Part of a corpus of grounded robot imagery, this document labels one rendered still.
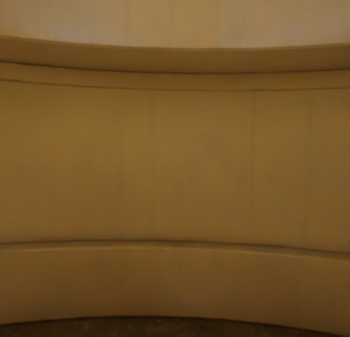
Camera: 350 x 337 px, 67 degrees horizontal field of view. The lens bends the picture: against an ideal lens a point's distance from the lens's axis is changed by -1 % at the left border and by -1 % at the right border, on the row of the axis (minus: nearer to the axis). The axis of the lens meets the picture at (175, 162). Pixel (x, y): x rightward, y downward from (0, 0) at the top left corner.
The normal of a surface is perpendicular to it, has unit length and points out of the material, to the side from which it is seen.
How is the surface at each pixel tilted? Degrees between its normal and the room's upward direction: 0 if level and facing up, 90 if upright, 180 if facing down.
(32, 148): 90
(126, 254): 90
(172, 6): 90
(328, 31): 90
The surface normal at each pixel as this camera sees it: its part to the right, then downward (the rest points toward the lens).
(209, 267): -0.08, 0.01
